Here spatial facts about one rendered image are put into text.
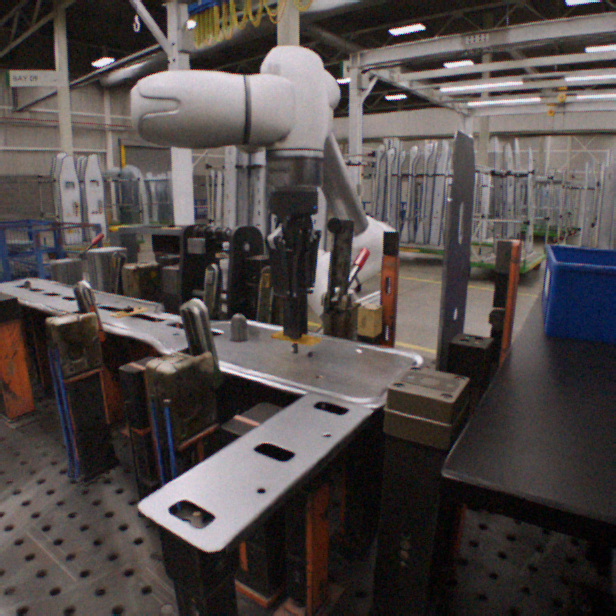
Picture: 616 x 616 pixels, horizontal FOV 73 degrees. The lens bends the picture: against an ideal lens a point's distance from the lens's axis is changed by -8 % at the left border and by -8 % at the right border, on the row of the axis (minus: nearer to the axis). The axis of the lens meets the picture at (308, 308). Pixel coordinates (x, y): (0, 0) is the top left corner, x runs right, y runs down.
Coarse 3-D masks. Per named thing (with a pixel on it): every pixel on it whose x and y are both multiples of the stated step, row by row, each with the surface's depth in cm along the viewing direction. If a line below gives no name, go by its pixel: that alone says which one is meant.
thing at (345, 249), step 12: (336, 228) 81; (348, 228) 83; (336, 240) 85; (348, 240) 83; (336, 252) 85; (348, 252) 84; (336, 264) 86; (348, 264) 85; (336, 276) 86; (348, 276) 85
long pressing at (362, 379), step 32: (0, 288) 128; (32, 288) 128; (64, 288) 128; (128, 320) 95; (224, 320) 94; (160, 352) 78; (224, 352) 76; (256, 352) 76; (288, 352) 76; (320, 352) 76; (352, 352) 76; (384, 352) 76; (288, 384) 64; (320, 384) 64; (352, 384) 64; (384, 384) 63
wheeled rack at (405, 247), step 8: (400, 176) 849; (416, 176) 823; (432, 176) 811; (448, 176) 795; (400, 248) 819; (408, 248) 810; (416, 248) 807; (424, 248) 803; (432, 248) 794; (440, 248) 785
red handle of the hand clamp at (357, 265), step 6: (360, 252) 93; (366, 252) 93; (360, 258) 92; (366, 258) 92; (354, 264) 91; (360, 264) 91; (354, 270) 90; (360, 270) 91; (354, 276) 90; (348, 288) 88; (336, 294) 86; (336, 300) 85
